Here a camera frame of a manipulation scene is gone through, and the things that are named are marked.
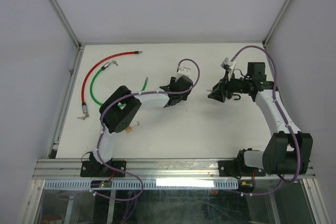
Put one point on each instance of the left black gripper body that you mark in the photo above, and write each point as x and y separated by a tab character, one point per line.
184	97

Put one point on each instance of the red cable lock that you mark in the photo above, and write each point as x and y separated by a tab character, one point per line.
99	64

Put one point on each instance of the right aluminium frame post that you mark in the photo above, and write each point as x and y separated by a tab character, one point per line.
283	9

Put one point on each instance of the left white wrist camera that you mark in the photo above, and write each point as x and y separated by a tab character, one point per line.
182	70

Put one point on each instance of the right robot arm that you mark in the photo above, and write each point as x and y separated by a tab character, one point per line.
289	149

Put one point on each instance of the left aluminium frame post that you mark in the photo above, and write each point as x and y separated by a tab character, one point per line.
65	23

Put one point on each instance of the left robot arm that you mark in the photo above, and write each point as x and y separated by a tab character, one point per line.
116	116

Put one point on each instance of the slotted cable duct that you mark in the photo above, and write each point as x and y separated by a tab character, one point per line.
147	184

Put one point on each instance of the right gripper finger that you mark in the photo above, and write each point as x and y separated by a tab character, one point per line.
219	88
217	95

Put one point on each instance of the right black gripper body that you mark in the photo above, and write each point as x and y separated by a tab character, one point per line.
235	85

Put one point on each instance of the right black mount plate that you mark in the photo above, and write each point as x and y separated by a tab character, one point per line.
227	169

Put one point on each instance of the small brass padlock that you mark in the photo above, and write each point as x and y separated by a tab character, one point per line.
132	126

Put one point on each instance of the red lock keys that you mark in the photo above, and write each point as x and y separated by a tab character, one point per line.
83	117

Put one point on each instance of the black mount plate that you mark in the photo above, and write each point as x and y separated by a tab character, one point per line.
227	169
92	168

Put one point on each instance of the left black mount plate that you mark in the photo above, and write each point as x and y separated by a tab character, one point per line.
92	168

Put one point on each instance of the aluminium frame post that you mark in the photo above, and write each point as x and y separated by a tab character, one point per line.
65	23
283	9

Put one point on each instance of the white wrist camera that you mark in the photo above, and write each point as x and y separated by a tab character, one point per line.
182	70
229	67

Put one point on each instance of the green cable lock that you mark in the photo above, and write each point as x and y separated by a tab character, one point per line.
99	72

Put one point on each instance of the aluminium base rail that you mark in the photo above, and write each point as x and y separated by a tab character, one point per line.
145	168

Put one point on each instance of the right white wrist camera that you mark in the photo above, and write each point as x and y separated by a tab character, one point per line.
229	67

